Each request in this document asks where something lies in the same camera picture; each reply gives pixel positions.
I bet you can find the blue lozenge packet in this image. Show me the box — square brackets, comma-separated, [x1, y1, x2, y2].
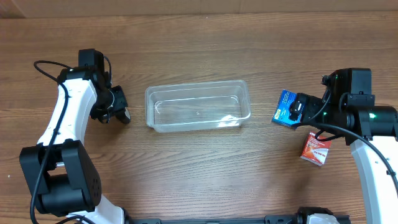
[272, 90, 301, 127]

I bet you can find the clear plastic container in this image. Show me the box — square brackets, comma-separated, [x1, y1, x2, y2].
[145, 80, 251, 133]

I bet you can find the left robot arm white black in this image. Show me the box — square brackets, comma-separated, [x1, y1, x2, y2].
[19, 49, 132, 223]

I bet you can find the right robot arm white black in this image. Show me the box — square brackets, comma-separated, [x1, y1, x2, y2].
[289, 68, 397, 223]

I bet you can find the red medicine box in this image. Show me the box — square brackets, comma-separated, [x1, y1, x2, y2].
[300, 132, 331, 166]

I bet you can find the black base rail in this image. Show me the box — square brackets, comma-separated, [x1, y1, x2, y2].
[124, 207, 351, 224]

